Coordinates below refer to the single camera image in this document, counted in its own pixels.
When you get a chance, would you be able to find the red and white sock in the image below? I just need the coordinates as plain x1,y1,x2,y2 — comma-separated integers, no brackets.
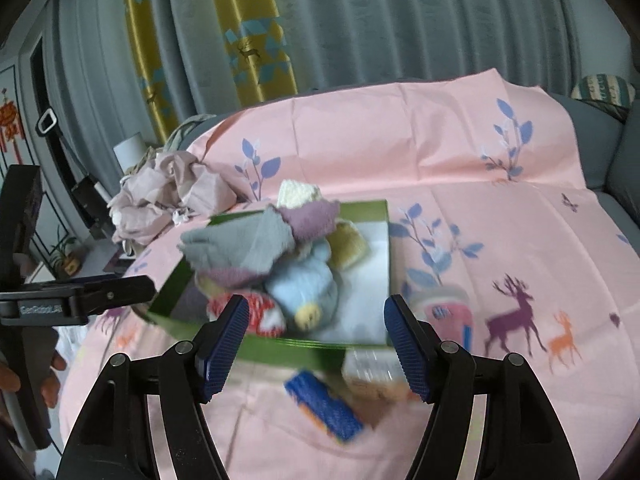
206,289,286,338

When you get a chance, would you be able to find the person's hand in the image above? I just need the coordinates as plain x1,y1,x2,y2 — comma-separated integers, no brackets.
1,254,67,408

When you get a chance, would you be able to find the pink white small package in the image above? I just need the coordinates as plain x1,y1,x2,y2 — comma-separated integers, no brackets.
409,285,474,351

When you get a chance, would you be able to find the cream tissue pack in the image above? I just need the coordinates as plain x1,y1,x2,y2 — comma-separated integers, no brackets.
342,348,414,402

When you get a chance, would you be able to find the crumpled beige cloth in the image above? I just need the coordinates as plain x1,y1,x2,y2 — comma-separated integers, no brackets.
107,151,238,247

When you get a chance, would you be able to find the blue orange small carton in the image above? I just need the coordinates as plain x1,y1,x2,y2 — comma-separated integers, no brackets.
284,370,364,443

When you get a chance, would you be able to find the blue plush toy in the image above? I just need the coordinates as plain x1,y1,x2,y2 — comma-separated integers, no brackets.
264,238,338,333

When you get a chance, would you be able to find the green cardboard box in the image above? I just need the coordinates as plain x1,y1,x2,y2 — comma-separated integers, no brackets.
145,199,393,373

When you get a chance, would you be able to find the grey blue sofa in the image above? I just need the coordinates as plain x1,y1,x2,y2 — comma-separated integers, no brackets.
552,94,639,249

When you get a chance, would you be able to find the striped throw pillow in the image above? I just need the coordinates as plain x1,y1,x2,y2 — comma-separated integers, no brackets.
570,74,636,108

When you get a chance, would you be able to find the yellow patterned curtain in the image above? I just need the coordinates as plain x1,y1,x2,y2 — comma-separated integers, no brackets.
124,0,298,141

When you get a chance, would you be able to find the grey curtain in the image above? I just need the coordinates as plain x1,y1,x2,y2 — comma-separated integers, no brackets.
36,0,636,153

